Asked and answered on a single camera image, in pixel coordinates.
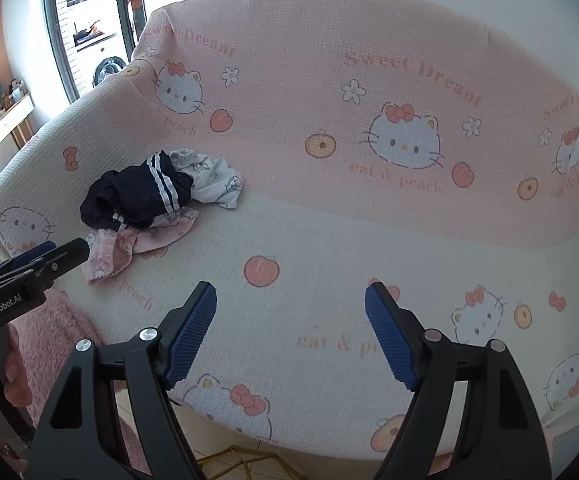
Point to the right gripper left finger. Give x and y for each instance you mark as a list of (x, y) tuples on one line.
[(79, 435)]

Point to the pink cartoon pajama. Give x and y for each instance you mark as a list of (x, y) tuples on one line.
[(111, 252)]

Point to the pink Hello Kitty sofa cover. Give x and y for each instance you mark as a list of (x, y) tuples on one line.
[(375, 140)]

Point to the white shelf with items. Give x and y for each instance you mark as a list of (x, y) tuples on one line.
[(91, 35)]

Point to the pink fluffy left sleeve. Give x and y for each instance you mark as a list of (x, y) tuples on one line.
[(41, 341)]

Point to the navy striped shorts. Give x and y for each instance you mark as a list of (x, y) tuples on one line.
[(137, 195)]

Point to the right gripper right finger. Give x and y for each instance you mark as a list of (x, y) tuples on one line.
[(500, 435)]

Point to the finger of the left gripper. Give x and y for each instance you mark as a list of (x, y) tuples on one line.
[(60, 260), (30, 255)]

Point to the person left hand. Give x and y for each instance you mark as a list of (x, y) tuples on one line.
[(16, 388)]

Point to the gold wire stool frame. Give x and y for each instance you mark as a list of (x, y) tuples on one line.
[(237, 462)]

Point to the white blue cartoon pajama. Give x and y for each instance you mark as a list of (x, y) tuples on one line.
[(214, 180)]

